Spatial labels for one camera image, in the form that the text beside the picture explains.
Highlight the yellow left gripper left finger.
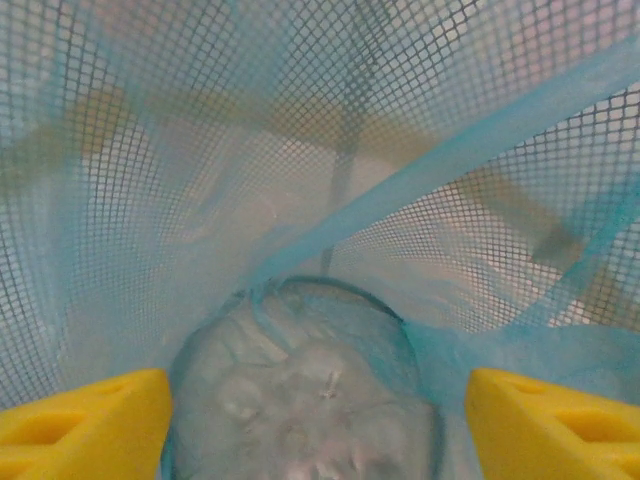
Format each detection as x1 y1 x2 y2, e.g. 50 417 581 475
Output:
0 368 174 480

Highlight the blue plastic bin liner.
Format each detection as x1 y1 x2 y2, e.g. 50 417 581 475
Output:
0 0 640 480

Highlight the clear plastic bottle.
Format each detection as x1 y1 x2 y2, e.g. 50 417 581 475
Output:
162 276 446 480

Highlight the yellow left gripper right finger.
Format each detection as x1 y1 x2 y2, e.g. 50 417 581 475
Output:
464 367 640 480

